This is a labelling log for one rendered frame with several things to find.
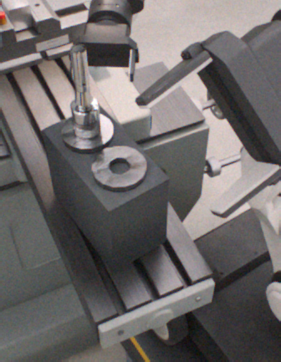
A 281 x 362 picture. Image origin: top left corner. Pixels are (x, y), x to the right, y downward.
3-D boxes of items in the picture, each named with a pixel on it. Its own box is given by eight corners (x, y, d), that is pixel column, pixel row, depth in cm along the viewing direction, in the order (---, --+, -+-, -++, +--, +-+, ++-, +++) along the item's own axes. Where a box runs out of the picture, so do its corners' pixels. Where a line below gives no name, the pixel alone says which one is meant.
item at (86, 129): (104, 136, 97) (102, 114, 94) (77, 142, 97) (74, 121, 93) (96, 118, 100) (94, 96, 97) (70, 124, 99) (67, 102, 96)
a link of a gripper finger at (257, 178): (222, 212, 44) (280, 163, 45) (204, 206, 47) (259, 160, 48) (233, 228, 44) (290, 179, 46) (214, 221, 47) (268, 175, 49)
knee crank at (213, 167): (258, 148, 184) (261, 135, 180) (268, 160, 181) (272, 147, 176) (198, 170, 178) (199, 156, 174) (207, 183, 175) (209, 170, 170)
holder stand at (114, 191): (104, 168, 119) (99, 96, 104) (167, 242, 108) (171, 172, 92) (53, 195, 115) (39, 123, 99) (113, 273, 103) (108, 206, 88)
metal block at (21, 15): (24, 12, 142) (21, -9, 137) (33, 26, 138) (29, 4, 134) (4, 18, 140) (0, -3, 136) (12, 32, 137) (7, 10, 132)
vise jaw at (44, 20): (43, 2, 146) (41, -12, 143) (62, 28, 139) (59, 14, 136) (21, 8, 144) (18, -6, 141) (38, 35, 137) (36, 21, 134)
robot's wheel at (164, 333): (187, 349, 151) (191, 313, 135) (171, 359, 149) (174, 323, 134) (145, 291, 161) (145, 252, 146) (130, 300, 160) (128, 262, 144)
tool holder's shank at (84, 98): (96, 108, 93) (91, 53, 85) (77, 112, 93) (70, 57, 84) (91, 95, 95) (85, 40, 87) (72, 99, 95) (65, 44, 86)
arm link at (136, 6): (80, 3, 112) (87, -28, 120) (101, 47, 120) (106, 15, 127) (135, -12, 109) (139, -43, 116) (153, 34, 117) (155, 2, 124)
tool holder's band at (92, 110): (102, 114, 94) (102, 110, 93) (74, 121, 93) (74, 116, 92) (94, 96, 97) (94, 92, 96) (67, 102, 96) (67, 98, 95)
